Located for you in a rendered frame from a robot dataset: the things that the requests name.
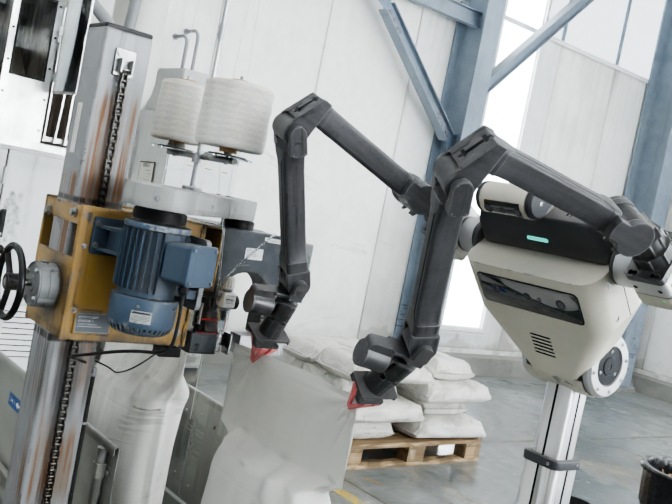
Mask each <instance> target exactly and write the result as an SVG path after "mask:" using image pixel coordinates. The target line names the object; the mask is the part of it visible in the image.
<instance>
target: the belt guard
mask: <svg viewBox="0 0 672 504"><path fill-rule="evenodd" d="M121 201H122V202H125V203H129V204H133V205H138V206H143V207H147V208H152V209H157V210H163V211H168V212H174V213H180V214H186V215H192V216H202V217H214V218H225V219H237V220H245V221H254V218H255V213H256V208H257V202H255V201H251V200H246V199H241V198H235V197H227V196H224V195H217V194H213V193H212V194H210V193H205V192H199V191H194V190H189V189H184V188H179V187H173V186H168V185H162V184H157V183H151V182H145V181H140V180H134V179H125V182H124V188H123V193H122V199H121Z"/></svg>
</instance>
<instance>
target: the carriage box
mask: <svg viewBox="0 0 672 504"><path fill-rule="evenodd" d="M57 197H58V195H53V194H47V195H46V201H45V207H44V212H43V218H42V223H41V229H40V234H39V240H38V245H37V251H36V257H35V261H43V260H47V261H49V262H51V263H55V264H57V266H58V268H59V271H60V290H59V294H58V297H57V300H56V302H55V303H54V305H53V306H52V307H48V308H45V307H32V306H28V305H27V307H26V312H25V317H26V318H30V319H31V320H33V321H34V322H36V323H37V324H39V325H40V326H42V327H43V328H45V329H46V330H48V331H49V332H51V333H52V334H54V335H55V336H57V339H59V340H82V341H100V342H117V343H135V344H153V345H170V344H171V342H172V339H173V336H174V331H175V327H176V322H177V317H178V310H179V304H178V309H177V313H176V318H175V323H174V327H173V329H172V330H171V331H170V333H169V334H168V335H166V336H163V337H141V336H135V335H130V334H126V333H122V332H119V331H117V330H115V329H113V328H112V327H111V326H109V332H108V334H99V333H80V332H74V329H75V323H76V317H77V313H90V314H105V315H107V311H108V305H109V299H110V292H111V290H112V289H115V288H117V285H116V284H114V283H113V276H114V271H115V266H116V260H117V257H113V256H105V255H97V254H91V253H89V245H90V239H91V234H92V228H93V223H94V218H95V217H97V216H99V217H105V218H112V219H118V220H125V218H126V217H131V218H136V217H133V215H132V214H133V209H134V208H132V207H126V206H122V210H121V211H120V210H114V209H108V208H102V207H96V206H89V205H83V204H82V205H78V204H73V203H70V202H67V201H64V200H61V199H58V198H57ZM54 216H57V217H60V218H62V219H65V220H68V221H71V222H73V223H76V224H78V225H77V231H76V236H75V242H74V247H73V253H72V256H69V255H65V254H63V253H61V252H59V251H56V250H54V249H52V248H50V247H49V241H50V236H51V230H52V225H53V219H54ZM182 227H185V228H189V229H191V230H192V232H191V235H193V236H196V237H200V238H203V239H205V235H206V229H207V225H206V224H203V223H199V222H196V221H192V220H188V219H187V223H186V225H185V226H182ZM190 314H191V309H188V308H186V307H184V306H183V308H182V315H181V321H180V326H179V330H178V335H177V338H176V341H175V344H174V346H182V347H184V345H185V340H186V335H187V330H188V324H189V319H190Z"/></svg>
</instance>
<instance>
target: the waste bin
mask: <svg viewBox="0 0 672 504"><path fill-rule="evenodd" d="M640 465H641V466H642V468H643V470H642V475H641V481H640V487H639V494H638V499H639V503H638V504H672V476H670V475H667V474H672V456H666V455H647V456H644V457H642V458H641V459H640ZM662 469H663V471H664V473H663V472H662Z"/></svg>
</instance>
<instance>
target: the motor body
mask: <svg viewBox="0 0 672 504"><path fill-rule="evenodd" d="M124 224H126V225H123V228H122V233H121V239H120V244H119V249H118V255H117V260H116V266H115V271H114V276H113V283H114V284H116V285H117V288H115V289H112V290H111V292H110V299H109V305H108V311H107V320H108V323H109V325H110V326H111V327H112V328H113V329H115V330H117V331H119V332H122V333H126V334H130V335H135V336H141V337H163V336H166V335H168V334H169V333H170V331H171V330H172V329H173V327H174V323H175V318H176V313H177V309H178V304H179V301H178V300H177V299H175V298H174V295H175V289H176V287H180V285H178V284H176V283H172V282H169V281H166V280H162V278H161V272H162V267H163V261H164V256H165V251H166V246H167V244H168V242H170V241H171V242H183V243H190V241H191V238H190V237H189V236H191V232H192V230H191V229H189V228H185V227H182V226H176V225H170V224H158V223H154V222H153V221H148V220H144V219H139V218H131V217H126V218H125V220H124Z"/></svg>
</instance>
